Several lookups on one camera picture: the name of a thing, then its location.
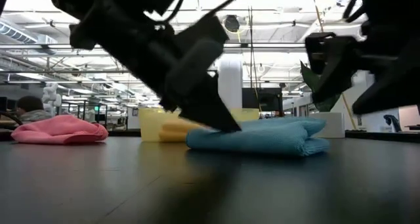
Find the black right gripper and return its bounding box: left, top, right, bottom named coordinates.
left=304, top=20, right=420, bottom=116

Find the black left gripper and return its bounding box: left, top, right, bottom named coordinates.
left=68, top=7, right=243, bottom=133

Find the yellow translucent plastic bin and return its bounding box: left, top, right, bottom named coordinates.
left=138, top=107, right=260, bottom=143

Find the blue microfiber towel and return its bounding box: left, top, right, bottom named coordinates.
left=186, top=116, right=331, bottom=158

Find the pink microfiber towel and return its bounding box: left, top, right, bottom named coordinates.
left=11, top=114, right=109, bottom=145

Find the snake plant in white pot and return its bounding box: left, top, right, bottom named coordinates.
left=300, top=61, right=346, bottom=139

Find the black office chair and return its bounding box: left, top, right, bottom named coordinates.
left=383, top=114, right=402, bottom=133

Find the black monitor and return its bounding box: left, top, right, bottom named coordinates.
left=241, top=87, right=284, bottom=112

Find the person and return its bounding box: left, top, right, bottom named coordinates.
left=14, top=95, right=53, bottom=123

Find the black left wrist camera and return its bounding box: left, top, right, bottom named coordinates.
left=173, top=15, right=230, bottom=54

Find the orange extension cable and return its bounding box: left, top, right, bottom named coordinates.
left=310, top=0, right=358, bottom=131

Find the black ceiling cable reel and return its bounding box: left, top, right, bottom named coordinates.
left=224, top=14, right=241, bottom=33

